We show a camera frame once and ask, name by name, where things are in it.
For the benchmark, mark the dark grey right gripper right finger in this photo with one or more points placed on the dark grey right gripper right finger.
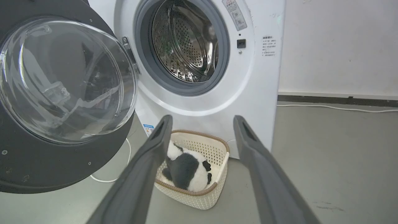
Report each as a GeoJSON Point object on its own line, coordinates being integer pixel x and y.
{"type": "Point", "coordinates": [270, 186]}

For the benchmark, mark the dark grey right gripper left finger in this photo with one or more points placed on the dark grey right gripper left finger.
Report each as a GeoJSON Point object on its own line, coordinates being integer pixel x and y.
{"type": "Point", "coordinates": [136, 180]}

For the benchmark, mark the white front-load washing machine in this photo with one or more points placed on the white front-load washing machine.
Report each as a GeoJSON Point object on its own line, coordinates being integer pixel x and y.
{"type": "Point", "coordinates": [248, 93]}

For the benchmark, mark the black round washing machine door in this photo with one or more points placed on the black round washing machine door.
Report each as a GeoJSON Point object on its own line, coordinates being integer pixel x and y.
{"type": "Point", "coordinates": [62, 93]}

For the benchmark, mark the black and white panda plush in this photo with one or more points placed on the black and white panda plush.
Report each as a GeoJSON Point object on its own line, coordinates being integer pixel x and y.
{"type": "Point", "coordinates": [186, 171]}

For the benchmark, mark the cream woven laundry basket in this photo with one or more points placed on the cream woven laundry basket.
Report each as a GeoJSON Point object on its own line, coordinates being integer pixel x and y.
{"type": "Point", "coordinates": [214, 149]}

